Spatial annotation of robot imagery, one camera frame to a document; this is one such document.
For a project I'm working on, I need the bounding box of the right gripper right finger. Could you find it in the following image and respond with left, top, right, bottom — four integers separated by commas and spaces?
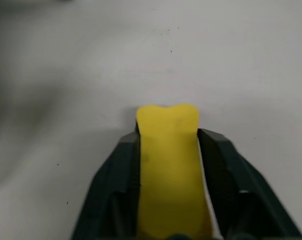
197, 128, 302, 240

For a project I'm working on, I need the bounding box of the yellow whiteboard eraser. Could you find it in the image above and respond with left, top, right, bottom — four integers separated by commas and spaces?
135, 102, 214, 240

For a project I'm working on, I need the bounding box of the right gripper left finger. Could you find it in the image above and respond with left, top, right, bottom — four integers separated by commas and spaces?
70, 130, 142, 240

